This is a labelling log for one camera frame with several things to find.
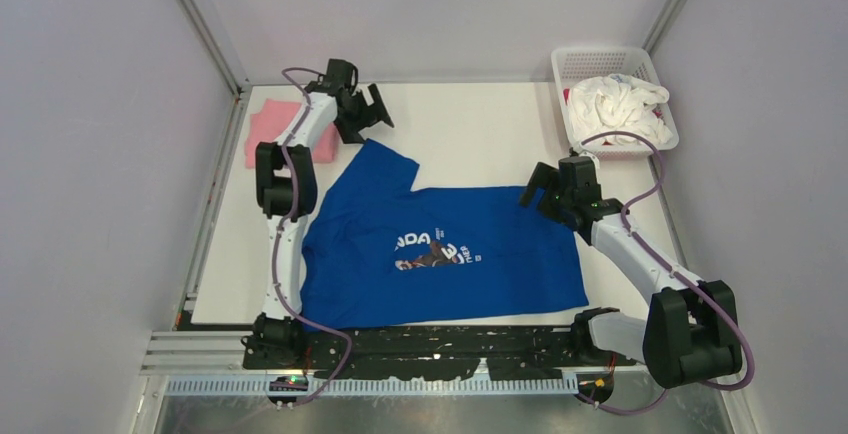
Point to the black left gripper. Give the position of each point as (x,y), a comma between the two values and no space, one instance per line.
(373,115)

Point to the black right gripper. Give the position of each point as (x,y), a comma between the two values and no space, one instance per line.
(540,178)

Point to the blue printed t shirt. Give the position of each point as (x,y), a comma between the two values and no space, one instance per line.
(382,253)

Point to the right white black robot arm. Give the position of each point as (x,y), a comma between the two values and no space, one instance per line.
(690,335)

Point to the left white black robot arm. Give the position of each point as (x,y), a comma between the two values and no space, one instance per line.
(287,194)

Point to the pink folded t shirt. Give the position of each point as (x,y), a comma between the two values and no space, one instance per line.
(273,119)

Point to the white crumpled t shirt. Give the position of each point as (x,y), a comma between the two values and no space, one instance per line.
(608,109)

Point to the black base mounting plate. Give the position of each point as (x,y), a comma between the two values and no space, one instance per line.
(442,353)

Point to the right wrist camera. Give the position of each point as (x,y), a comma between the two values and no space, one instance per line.
(587,154)

